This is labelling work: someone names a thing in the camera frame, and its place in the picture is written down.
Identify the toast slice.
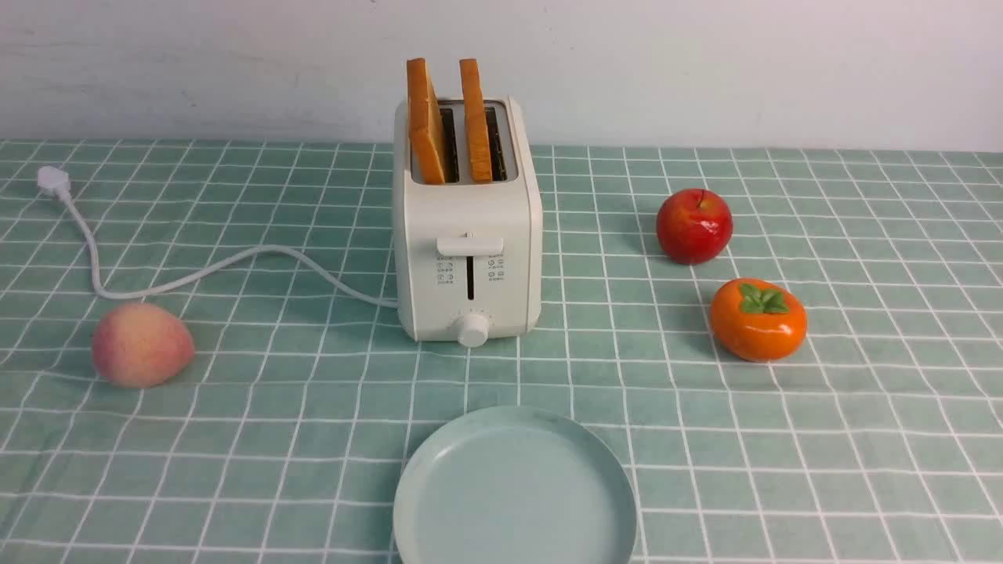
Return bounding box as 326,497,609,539
459,58,492,183
406,57,447,185

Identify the white two-slot toaster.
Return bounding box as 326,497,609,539
392,97,542,349

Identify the red apple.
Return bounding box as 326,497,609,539
655,188,734,265

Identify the light green round plate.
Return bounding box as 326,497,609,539
392,406,638,563

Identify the orange persimmon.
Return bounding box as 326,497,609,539
709,277,807,362

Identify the pink peach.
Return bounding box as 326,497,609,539
91,302,196,389

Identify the green checkered tablecloth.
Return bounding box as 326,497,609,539
1,139,1002,563

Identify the white power cord with plug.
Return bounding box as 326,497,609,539
37,165,399,309

